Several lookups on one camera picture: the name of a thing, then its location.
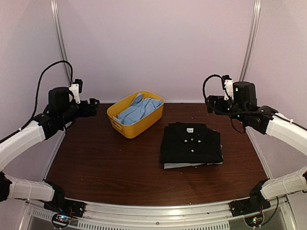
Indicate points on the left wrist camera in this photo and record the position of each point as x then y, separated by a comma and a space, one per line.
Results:
75, 90

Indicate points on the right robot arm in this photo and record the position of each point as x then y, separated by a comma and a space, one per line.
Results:
240, 103

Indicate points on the left aluminium frame post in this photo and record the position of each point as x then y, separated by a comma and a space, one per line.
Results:
58, 29

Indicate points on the light blue long sleeve shirt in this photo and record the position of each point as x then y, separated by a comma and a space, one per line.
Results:
138, 109

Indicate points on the black shirt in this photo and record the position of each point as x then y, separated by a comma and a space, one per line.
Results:
180, 133

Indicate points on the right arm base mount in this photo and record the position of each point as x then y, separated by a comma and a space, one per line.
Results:
248, 206

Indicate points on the grey shirt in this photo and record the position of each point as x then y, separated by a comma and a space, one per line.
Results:
187, 165

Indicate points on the right aluminium frame post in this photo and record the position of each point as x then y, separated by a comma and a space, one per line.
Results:
255, 20

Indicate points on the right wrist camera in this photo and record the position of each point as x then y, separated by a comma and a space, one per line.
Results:
227, 87

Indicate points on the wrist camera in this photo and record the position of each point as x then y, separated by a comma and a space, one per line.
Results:
227, 87
75, 90

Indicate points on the aluminium front rail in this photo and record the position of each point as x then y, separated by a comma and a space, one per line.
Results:
210, 216

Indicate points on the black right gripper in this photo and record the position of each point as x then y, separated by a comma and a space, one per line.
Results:
218, 99

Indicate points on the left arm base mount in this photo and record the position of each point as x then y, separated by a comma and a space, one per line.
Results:
71, 208

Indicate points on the yellow plastic basket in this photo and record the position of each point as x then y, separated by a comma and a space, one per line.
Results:
132, 131

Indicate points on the aluminium frame post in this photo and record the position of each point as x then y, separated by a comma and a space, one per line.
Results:
58, 29
255, 20

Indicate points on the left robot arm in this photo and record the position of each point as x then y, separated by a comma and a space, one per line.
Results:
63, 108

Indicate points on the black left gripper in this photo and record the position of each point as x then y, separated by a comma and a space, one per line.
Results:
92, 109

